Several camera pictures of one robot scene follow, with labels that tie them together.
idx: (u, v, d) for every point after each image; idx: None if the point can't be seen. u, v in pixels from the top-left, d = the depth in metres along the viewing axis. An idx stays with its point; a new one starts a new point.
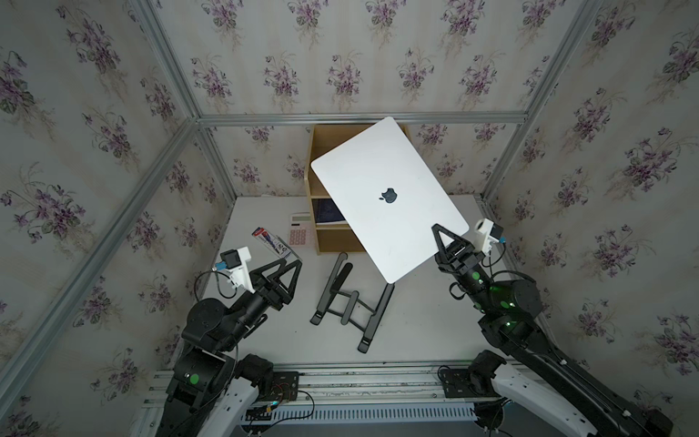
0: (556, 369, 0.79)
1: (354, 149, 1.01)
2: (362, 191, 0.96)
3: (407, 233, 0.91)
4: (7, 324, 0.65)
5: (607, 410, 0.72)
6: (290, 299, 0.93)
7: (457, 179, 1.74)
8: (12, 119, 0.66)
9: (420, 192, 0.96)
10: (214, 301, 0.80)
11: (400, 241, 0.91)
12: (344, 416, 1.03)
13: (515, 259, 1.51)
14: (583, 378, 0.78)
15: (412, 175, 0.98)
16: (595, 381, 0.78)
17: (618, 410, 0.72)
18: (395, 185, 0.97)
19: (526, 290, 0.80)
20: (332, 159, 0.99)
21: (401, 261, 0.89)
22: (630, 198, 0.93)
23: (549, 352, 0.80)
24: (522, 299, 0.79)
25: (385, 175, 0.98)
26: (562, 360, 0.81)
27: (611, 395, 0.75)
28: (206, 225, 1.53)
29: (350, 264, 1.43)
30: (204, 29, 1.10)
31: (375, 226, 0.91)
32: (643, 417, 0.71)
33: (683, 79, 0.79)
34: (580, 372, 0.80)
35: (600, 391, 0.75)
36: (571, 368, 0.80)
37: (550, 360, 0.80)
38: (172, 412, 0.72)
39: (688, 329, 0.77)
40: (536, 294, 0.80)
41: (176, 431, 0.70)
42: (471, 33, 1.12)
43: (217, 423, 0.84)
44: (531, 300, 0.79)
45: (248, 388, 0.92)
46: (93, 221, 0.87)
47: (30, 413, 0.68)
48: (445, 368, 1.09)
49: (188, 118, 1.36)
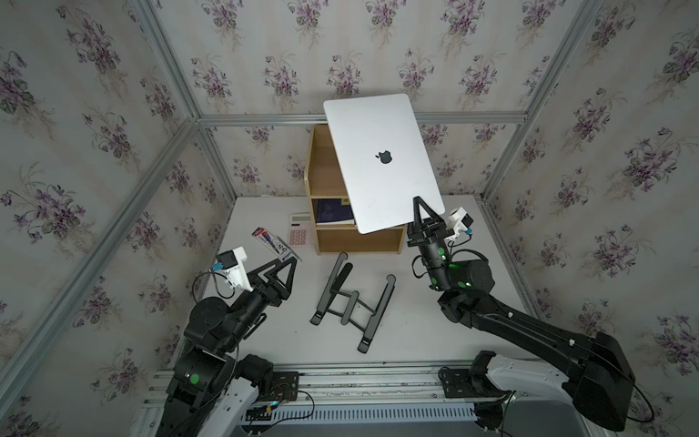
0: (506, 322, 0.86)
1: (359, 112, 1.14)
2: (361, 148, 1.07)
3: (392, 189, 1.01)
4: (7, 325, 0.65)
5: (555, 345, 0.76)
6: (288, 294, 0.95)
7: (457, 179, 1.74)
8: (12, 119, 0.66)
9: (412, 163, 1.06)
10: (217, 299, 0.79)
11: (379, 194, 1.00)
12: (344, 416, 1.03)
13: (515, 259, 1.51)
14: (530, 323, 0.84)
15: (410, 149, 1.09)
16: (541, 322, 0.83)
17: (564, 340, 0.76)
18: (393, 151, 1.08)
19: (477, 267, 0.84)
20: (337, 113, 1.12)
21: (377, 213, 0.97)
22: (630, 198, 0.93)
23: (496, 309, 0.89)
24: (477, 278, 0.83)
25: (382, 137, 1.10)
26: (510, 313, 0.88)
27: (557, 330, 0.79)
28: (206, 225, 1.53)
29: (350, 264, 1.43)
30: (204, 29, 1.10)
31: (364, 178, 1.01)
32: (589, 342, 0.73)
33: (683, 79, 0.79)
34: (526, 319, 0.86)
35: (546, 330, 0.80)
36: (519, 318, 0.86)
37: (499, 316, 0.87)
38: (171, 412, 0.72)
39: (688, 329, 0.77)
40: (489, 272, 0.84)
41: (176, 431, 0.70)
42: (471, 33, 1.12)
43: (217, 422, 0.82)
44: (485, 279, 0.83)
45: (249, 387, 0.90)
46: (93, 221, 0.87)
47: (30, 413, 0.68)
48: (445, 368, 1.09)
49: (188, 118, 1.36)
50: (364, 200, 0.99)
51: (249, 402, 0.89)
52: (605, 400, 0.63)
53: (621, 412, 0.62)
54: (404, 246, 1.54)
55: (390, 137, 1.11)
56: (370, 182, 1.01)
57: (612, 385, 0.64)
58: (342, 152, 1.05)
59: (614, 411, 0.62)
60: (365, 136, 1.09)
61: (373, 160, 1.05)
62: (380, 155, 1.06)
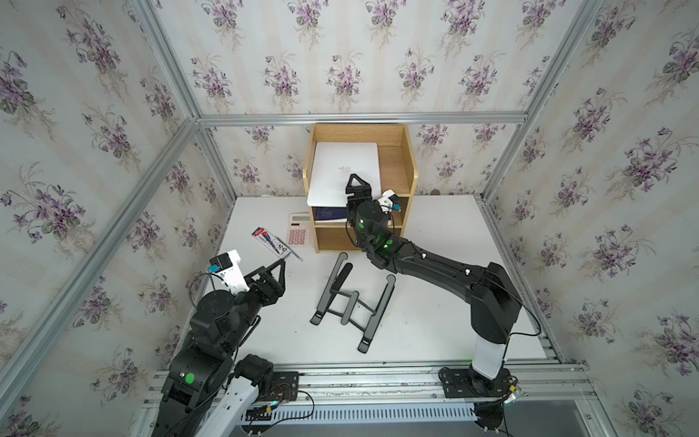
0: (420, 262, 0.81)
1: (340, 148, 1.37)
2: (329, 159, 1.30)
3: (342, 181, 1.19)
4: (7, 325, 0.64)
5: (455, 276, 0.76)
6: (283, 291, 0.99)
7: (457, 179, 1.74)
8: (12, 119, 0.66)
9: (366, 169, 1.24)
10: (227, 292, 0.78)
11: (331, 184, 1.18)
12: (344, 416, 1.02)
13: (515, 259, 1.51)
14: (440, 259, 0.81)
15: (364, 163, 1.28)
16: (446, 258, 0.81)
17: (461, 271, 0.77)
18: (352, 163, 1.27)
19: (367, 205, 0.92)
20: (322, 150, 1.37)
21: (323, 193, 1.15)
22: (630, 198, 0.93)
23: (413, 250, 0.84)
24: (367, 213, 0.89)
25: (352, 157, 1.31)
26: (424, 253, 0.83)
27: (458, 263, 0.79)
28: (206, 225, 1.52)
29: (350, 264, 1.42)
30: (204, 28, 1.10)
31: (322, 170, 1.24)
32: (481, 270, 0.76)
33: (683, 79, 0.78)
34: (437, 256, 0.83)
35: (450, 263, 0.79)
36: (431, 256, 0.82)
37: (414, 258, 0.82)
38: (167, 413, 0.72)
39: (688, 329, 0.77)
40: (378, 207, 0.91)
41: (172, 431, 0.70)
42: (471, 33, 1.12)
43: (215, 423, 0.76)
44: (373, 210, 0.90)
45: (249, 386, 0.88)
46: (93, 221, 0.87)
47: (30, 413, 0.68)
48: (445, 368, 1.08)
49: (188, 118, 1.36)
50: (320, 188, 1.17)
51: (248, 401, 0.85)
52: (490, 317, 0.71)
53: (502, 329, 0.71)
54: None
55: (358, 157, 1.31)
56: (327, 177, 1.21)
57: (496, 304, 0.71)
58: (318, 159, 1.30)
59: (497, 326, 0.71)
60: (337, 157, 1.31)
61: (335, 167, 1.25)
62: (343, 164, 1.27)
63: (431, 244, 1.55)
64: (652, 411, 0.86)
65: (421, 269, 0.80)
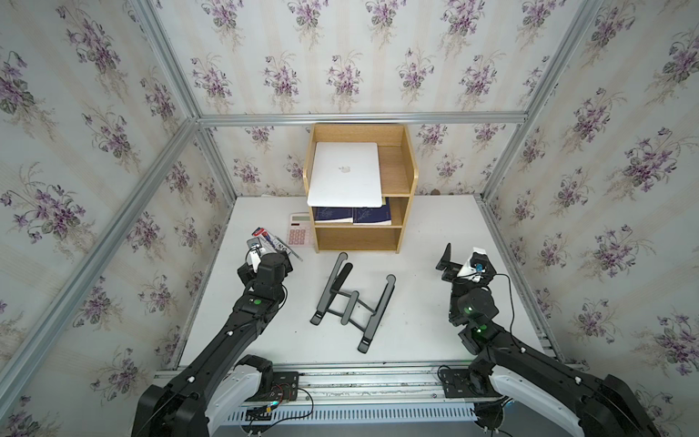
0: (519, 356, 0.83)
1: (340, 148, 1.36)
2: (329, 159, 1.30)
3: (342, 183, 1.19)
4: (7, 325, 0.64)
5: (562, 381, 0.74)
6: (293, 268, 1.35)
7: (457, 179, 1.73)
8: (12, 119, 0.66)
9: (366, 170, 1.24)
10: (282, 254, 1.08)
11: (331, 186, 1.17)
12: (343, 416, 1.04)
13: (515, 259, 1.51)
14: (545, 360, 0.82)
15: (366, 163, 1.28)
16: (552, 360, 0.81)
17: (572, 378, 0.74)
18: (351, 163, 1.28)
19: (477, 292, 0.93)
20: (322, 150, 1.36)
21: (322, 194, 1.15)
22: (630, 198, 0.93)
23: (511, 344, 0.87)
24: (476, 304, 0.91)
25: (351, 157, 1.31)
26: (523, 349, 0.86)
27: (568, 370, 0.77)
28: (206, 225, 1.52)
29: (350, 264, 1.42)
30: (204, 29, 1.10)
31: (319, 171, 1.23)
32: (597, 382, 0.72)
33: (683, 79, 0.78)
34: (539, 355, 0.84)
35: (557, 367, 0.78)
36: (531, 352, 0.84)
37: (512, 350, 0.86)
38: (235, 319, 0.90)
39: (688, 329, 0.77)
40: (488, 298, 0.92)
41: (238, 328, 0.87)
42: (471, 33, 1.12)
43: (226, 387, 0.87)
44: (484, 303, 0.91)
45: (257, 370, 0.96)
46: (93, 221, 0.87)
47: (30, 413, 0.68)
48: (445, 368, 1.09)
49: (188, 118, 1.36)
50: (319, 189, 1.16)
51: (252, 387, 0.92)
52: None
53: None
54: (404, 247, 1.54)
55: (358, 157, 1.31)
56: (326, 178, 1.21)
57: (614, 425, 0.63)
58: (317, 158, 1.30)
59: None
60: (337, 157, 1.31)
61: (334, 167, 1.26)
62: (342, 165, 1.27)
63: (431, 244, 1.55)
64: (652, 411, 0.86)
65: (522, 361, 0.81)
